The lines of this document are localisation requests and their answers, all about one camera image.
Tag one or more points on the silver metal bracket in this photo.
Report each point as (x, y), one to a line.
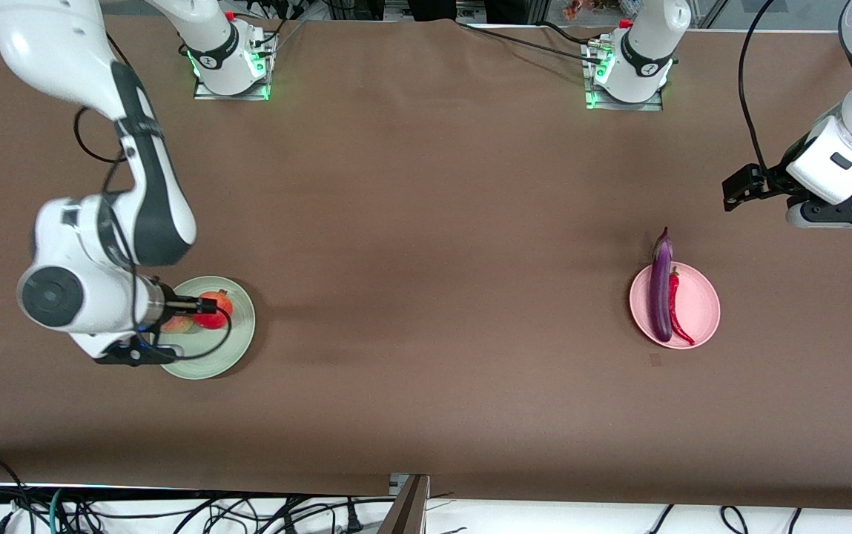
(398, 483)

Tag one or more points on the red pomegranate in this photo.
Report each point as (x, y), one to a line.
(212, 320)

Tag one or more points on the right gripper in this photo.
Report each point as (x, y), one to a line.
(172, 302)

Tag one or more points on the pink round plate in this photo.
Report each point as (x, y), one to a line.
(700, 304)

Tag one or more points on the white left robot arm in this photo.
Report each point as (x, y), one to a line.
(637, 44)

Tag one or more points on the pale green round plate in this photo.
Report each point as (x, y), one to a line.
(236, 348)

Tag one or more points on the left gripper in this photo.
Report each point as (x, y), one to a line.
(769, 182)

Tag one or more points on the pink yellow peach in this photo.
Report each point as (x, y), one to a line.
(177, 325)

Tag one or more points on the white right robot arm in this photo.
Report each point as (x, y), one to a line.
(62, 44)

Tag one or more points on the brown slanted beam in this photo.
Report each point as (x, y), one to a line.
(407, 512)

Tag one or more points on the purple eggplant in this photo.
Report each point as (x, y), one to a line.
(661, 297)

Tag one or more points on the red chili pepper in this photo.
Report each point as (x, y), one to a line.
(674, 304)

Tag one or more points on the brown table cover sheet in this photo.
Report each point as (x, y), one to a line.
(470, 408)

